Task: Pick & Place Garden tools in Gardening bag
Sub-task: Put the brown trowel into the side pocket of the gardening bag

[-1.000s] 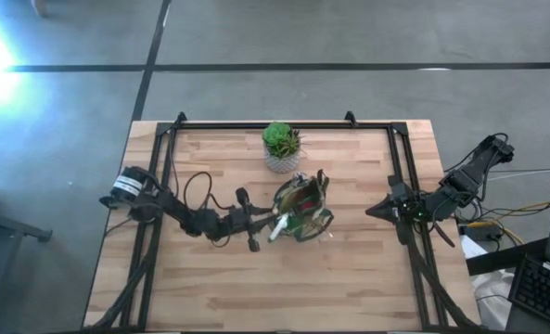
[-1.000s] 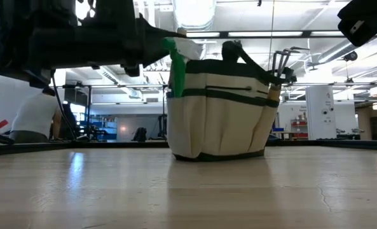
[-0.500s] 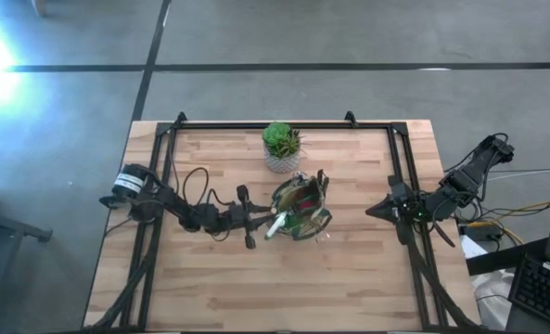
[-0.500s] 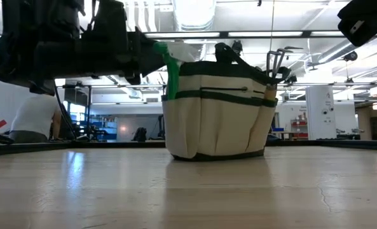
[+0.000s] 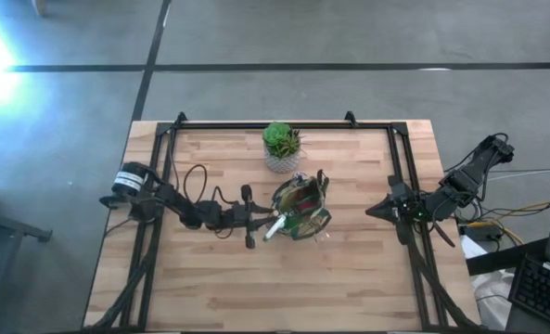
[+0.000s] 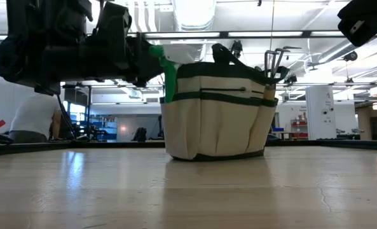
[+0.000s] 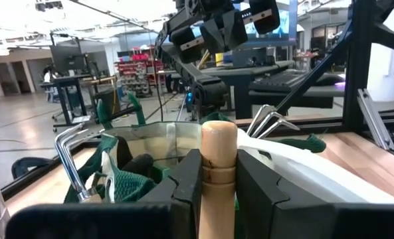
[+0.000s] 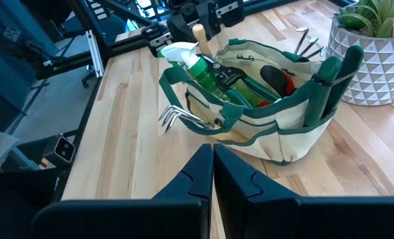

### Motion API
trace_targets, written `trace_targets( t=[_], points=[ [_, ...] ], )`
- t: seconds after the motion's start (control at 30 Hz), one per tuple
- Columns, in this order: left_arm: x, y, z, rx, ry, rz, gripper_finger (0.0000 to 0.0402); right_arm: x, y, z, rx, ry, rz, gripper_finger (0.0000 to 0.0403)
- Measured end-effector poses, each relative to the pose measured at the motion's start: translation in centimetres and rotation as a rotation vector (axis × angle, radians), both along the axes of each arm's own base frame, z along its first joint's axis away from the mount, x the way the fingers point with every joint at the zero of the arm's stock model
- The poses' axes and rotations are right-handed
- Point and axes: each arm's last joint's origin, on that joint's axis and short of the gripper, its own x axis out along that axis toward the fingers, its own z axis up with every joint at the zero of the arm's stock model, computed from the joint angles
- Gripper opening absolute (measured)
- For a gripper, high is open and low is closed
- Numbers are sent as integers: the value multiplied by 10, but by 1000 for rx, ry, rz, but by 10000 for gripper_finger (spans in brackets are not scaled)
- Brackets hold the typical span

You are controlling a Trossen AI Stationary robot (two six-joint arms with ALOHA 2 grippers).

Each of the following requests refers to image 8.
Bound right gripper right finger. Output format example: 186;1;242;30
213;143;394;239

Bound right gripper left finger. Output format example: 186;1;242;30
31;143;214;239

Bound cream green gardening tote bag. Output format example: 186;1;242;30
158;38;337;167

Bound bent-claw hand rake wooden handle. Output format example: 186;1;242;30
157;104;216;134

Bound green-handled pruning shears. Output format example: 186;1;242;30
199;54;282;109

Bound hand trowel wooden handle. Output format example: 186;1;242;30
191;23;215;58

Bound silver aluminium extrusion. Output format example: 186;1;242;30
85;29;105;79

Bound succulent in patterned pot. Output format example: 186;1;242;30
326;0;394;106

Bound black table-level camera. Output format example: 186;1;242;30
52;134;77;167

